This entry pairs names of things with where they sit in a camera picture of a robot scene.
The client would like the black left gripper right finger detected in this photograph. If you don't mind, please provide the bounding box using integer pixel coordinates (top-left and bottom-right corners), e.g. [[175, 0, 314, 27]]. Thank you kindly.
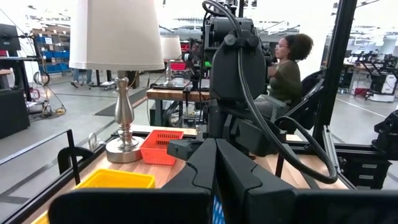
[[216, 138, 398, 224]]

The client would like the black curved clamp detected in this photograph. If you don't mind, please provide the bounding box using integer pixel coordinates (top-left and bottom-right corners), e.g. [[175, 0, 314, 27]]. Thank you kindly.
[[57, 146, 95, 175]]

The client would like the blue storage bin rack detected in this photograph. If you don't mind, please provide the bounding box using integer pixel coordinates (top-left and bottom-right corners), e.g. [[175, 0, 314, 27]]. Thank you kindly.
[[32, 27, 72, 75]]

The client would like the red bin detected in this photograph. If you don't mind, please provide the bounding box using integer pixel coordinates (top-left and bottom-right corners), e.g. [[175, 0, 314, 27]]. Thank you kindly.
[[170, 61, 187, 72]]

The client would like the black office chair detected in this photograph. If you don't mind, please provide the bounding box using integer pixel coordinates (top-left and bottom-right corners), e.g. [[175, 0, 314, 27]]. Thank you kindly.
[[273, 70, 326, 131]]

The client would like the black monitor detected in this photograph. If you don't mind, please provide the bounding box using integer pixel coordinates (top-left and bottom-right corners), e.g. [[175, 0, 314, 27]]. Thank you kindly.
[[0, 24, 22, 52]]

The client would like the black control box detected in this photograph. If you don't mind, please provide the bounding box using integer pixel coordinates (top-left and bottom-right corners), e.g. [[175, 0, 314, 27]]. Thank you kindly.
[[338, 152, 392, 190]]

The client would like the black cable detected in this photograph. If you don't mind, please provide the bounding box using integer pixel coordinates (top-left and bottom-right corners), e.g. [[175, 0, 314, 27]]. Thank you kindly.
[[201, 0, 339, 185]]

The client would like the red box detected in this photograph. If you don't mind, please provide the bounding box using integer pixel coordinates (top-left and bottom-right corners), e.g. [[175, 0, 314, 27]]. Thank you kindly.
[[353, 86, 370, 98]]

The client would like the coiled floor cable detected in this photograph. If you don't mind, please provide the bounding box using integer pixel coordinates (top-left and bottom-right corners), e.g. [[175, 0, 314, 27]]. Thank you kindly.
[[30, 70, 67, 121]]

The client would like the black cabinet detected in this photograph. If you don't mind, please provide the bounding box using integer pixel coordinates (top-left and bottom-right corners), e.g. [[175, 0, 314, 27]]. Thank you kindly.
[[0, 89, 31, 140]]

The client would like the black robotic device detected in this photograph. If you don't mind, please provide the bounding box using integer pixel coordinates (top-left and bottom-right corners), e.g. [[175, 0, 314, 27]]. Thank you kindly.
[[182, 39, 214, 91]]

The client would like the wooden workbench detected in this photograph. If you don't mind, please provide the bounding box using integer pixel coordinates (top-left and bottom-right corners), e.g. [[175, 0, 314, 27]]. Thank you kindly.
[[146, 88, 211, 127]]

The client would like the black desk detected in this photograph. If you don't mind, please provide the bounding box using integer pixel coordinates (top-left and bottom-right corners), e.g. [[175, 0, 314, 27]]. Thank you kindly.
[[0, 57, 40, 102]]

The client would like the black aluminium rig frame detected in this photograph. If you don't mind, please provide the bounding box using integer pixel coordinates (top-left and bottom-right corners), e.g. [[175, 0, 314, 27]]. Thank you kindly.
[[284, 0, 389, 156]]

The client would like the orange plastic basket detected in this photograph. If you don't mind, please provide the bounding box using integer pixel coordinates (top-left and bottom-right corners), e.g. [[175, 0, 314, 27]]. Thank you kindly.
[[139, 129, 185, 166]]

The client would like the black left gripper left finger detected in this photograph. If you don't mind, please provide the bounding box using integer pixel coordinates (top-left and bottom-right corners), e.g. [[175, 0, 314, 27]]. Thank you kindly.
[[48, 138, 218, 224]]

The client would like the person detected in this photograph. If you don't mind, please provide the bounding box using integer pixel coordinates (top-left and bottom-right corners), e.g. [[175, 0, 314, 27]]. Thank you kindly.
[[253, 32, 314, 121], [70, 68, 94, 88]]

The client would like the white robot station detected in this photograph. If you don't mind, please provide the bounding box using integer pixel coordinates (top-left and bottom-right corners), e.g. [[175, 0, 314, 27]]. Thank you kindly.
[[366, 73, 398, 103]]

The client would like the silver aluminium bar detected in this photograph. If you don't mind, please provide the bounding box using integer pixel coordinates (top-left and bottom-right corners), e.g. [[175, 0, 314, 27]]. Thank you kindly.
[[322, 125, 336, 162]]

